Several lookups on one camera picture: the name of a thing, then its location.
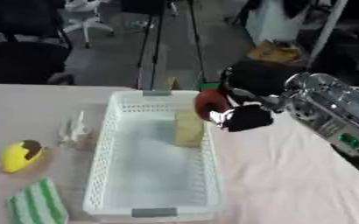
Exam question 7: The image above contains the yellow bag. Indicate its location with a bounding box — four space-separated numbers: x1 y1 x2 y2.
245 40 302 64

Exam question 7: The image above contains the black office chair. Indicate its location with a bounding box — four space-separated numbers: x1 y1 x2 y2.
0 0 77 86

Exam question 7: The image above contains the black tripod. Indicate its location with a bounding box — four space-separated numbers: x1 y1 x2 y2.
135 0 208 91

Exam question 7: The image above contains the yellow cracked eggshell toy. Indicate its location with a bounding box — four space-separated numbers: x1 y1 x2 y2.
0 139 48 173

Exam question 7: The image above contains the white plastic lattice basket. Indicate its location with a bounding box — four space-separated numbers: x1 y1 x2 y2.
81 89 226 221

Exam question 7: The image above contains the green white striped cloth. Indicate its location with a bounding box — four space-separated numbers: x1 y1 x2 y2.
6 177 69 224

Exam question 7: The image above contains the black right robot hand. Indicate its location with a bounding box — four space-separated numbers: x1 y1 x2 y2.
217 59 308 133

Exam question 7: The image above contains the clear crumpled plastic wrapper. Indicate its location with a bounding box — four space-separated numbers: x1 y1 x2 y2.
55 109 97 151

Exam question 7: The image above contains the tan rectangular block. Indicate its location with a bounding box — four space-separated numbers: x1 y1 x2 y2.
173 109 206 148

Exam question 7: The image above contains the white office chair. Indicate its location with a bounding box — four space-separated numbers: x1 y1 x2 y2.
61 0 117 49

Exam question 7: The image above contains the person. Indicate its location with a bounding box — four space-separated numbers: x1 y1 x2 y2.
237 0 359 47

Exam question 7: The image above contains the red round toy fruit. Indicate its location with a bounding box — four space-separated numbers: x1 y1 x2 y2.
193 87 235 122

